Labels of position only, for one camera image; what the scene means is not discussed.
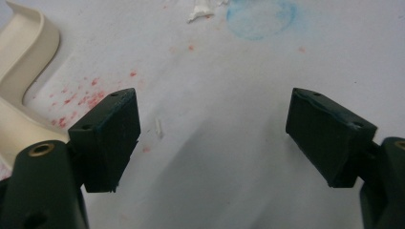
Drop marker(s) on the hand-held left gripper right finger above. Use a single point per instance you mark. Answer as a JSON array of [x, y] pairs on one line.
[[328, 140]]

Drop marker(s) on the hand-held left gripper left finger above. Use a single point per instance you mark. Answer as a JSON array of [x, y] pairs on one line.
[[108, 143]]

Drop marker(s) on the cream plastic dustpan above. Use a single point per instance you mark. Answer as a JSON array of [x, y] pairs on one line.
[[19, 41]]

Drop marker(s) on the single thin paper sliver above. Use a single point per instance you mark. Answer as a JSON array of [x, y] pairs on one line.
[[158, 128]]

